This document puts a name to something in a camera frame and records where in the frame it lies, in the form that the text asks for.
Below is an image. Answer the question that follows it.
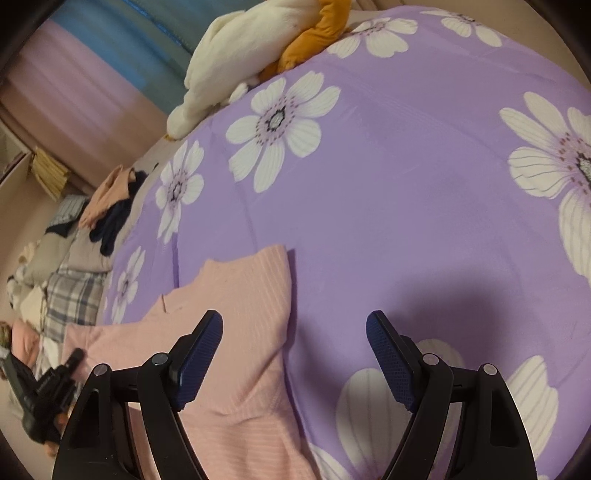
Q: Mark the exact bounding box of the pink ribbed knit sweater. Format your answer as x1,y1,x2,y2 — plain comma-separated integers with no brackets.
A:
62,245,315,479

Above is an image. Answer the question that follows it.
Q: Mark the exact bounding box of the grey plaid pillow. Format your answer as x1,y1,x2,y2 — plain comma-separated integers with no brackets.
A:
42,268,107,343

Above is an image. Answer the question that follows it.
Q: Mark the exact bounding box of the beige pillow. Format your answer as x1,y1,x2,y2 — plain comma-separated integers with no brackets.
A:
23,228,112,286

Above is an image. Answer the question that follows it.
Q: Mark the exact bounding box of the navy blue garment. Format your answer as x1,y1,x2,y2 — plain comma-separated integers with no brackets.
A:
89,168,147,257

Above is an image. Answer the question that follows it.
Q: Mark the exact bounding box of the yellow tasselled item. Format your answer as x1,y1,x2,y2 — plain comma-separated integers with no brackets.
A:
31,147,70,201

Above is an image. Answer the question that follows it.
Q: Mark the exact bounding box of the peach folded garment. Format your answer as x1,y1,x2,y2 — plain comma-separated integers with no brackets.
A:
79,165,136,229

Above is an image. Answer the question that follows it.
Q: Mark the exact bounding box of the purple floral bed sheet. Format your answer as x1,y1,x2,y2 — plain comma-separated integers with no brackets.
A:
103,7,590,479

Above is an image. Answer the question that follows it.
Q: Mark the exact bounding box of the blue-green curtain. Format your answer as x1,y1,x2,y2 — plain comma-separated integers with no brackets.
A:
51,0,256,114

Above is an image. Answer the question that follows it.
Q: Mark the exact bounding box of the white plush goose toy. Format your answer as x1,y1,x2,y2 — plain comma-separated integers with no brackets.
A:
166,0,352,140

